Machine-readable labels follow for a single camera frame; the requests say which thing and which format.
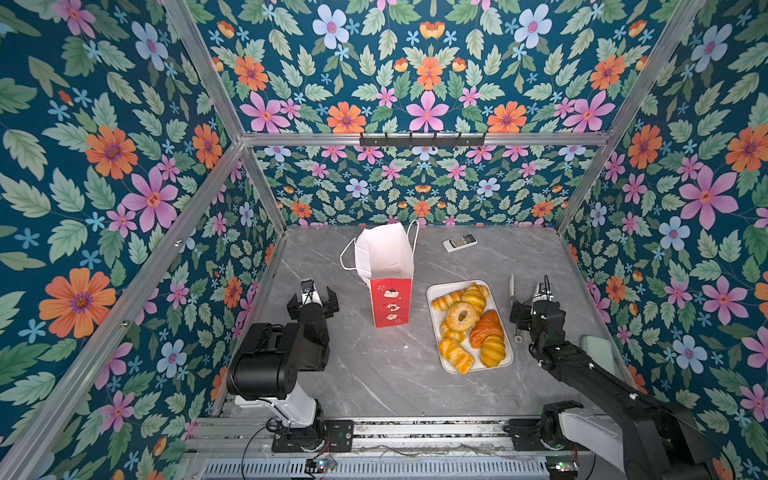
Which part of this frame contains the brown croissant fake bread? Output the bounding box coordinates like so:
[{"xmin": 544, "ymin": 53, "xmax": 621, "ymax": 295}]
[{"xmin": 469, "ymin": 309, "xmax": 505, "ymax": 349}]

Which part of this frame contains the small orange fake bread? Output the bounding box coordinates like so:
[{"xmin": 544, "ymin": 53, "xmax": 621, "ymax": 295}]
[{"xmin": 480, "ymin": 335, "xmax": 506, "ymax": 368}]

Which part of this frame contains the ring donut fake bread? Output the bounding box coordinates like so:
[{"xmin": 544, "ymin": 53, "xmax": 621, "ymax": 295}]
[{"xmin": 445, "ymin": 302, "xmax": 480, "ymax": 331}]

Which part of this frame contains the red white paper bag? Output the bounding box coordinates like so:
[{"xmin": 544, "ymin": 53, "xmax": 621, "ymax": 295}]
[{"xmin": 339, "ymin": 220, "xmax": 420, "ymax": 329}]

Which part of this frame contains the orange swirl fake bread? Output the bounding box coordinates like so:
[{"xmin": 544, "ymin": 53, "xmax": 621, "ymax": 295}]
[{"xmin": 438, "ymin": 337, "xmax": 475, "ymax": 375}]

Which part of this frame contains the pale yellow croissant bread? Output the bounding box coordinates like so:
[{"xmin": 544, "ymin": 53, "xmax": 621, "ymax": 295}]
[{"xmin": 461, "ymin": 283, "xmax": 487, "ymax": 316}]

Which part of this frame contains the long yellow fake bread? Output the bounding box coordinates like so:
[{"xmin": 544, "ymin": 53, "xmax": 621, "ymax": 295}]
[{"xmin": 431, "ymin": 285, "xmax": 491, "ymax": 311}]

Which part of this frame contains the round bundt fake bread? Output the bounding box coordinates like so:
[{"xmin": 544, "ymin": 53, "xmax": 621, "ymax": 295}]
[{"xmin": 440, "ymin": 321, "xmax": 468, "ymax": 343}]

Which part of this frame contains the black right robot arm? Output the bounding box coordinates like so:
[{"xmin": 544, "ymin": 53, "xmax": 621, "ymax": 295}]
[{"xmin": 510, "ymin": 280, "xmax": 718, "ymax": 479}]

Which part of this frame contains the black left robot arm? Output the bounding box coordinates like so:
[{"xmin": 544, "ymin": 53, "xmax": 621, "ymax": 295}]
[{"xmin": 226, "ymin": 280, "xmax": 339, "ymax": 429}]

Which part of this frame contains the pale green box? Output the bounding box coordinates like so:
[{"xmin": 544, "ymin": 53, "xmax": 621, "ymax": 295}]
[{"xmin": 580, "ymin": 335, "xmax": 617, "ymax": 376}]

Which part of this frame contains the white remote control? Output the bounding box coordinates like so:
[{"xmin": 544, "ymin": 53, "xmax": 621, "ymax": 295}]
[{"xmin": 442, "ymin": 233, "xmax": 478, "ymax": 253}]

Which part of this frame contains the white rectangular tray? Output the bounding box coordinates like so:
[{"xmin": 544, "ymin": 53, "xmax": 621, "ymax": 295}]
[{"xmin": 427, "ymin": 280, "xmax": 514, "ymax": 375}]

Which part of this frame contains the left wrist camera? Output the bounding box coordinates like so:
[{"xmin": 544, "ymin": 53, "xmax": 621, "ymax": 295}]
[{"xmin": 301, "ymin": 279, "xmax": 322, "ymax": 306}]

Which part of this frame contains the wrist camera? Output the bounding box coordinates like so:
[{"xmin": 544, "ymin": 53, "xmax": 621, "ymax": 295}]
[
  {"xmin": 532, "ymin": 275, "xmax": 554, "ymax": 303},
  {"xmin": 301, "ymin": 279, "xmax": 322, "ymax": 306}
]

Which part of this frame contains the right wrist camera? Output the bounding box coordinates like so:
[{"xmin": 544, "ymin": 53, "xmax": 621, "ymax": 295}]
[{"xmin": 532, "ymin": 275, "xmax": 554, "ymax": 303}]

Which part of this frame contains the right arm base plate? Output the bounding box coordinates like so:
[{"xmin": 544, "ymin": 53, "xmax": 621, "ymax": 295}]
[{"xmin": 503, "ymin": 418, "xmax": 590, "ymax": 452}]

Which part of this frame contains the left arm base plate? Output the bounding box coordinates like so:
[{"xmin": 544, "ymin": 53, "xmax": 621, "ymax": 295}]
[{"xmin": 271, "ymin": 419, "xmax": 355, "ymax": 454}]

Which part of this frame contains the black hook rail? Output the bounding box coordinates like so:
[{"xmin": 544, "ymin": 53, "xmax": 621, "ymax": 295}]
[{"xmin": 359, "ymin": 132, "xmax": 486, "ymax": 149}]

